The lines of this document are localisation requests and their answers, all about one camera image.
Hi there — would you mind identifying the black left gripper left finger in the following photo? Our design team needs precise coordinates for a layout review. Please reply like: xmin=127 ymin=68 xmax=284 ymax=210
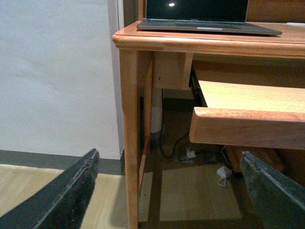
xmin=0 ymin=148 xmax=100 ymax=229

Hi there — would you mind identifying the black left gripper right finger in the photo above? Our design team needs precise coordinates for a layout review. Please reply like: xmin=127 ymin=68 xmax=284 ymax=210
xmin=240 ymin=151 xmax=305 ymax=229

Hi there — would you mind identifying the white power adapter on floor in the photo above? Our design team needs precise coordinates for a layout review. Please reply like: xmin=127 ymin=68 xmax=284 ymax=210
xmin=216 ymin=166 xmax=232 ymax=187

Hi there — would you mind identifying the wooden pull-out keyboard tray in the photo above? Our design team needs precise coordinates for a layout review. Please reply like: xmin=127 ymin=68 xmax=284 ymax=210
xmin=189 ymin=67 xmax=305 ymax=150

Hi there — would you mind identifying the wooden desk with hutch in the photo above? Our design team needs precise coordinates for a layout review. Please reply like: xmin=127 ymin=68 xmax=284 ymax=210
xmin=112 ymin=0 xmax=305 ymax=229

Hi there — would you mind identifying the small white object on desk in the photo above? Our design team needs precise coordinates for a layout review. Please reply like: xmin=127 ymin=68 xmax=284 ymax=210
xmin=286 ymin=22 xmax=305 ymax=27

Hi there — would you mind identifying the grey open laptop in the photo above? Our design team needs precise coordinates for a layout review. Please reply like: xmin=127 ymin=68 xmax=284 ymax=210
xmin=137 ymin=0 xmax=282 ymax=36

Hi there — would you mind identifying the black floor cable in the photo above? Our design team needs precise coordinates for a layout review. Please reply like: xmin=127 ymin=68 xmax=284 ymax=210
xmin=159 ymin=90 xmax=191 ymax=159

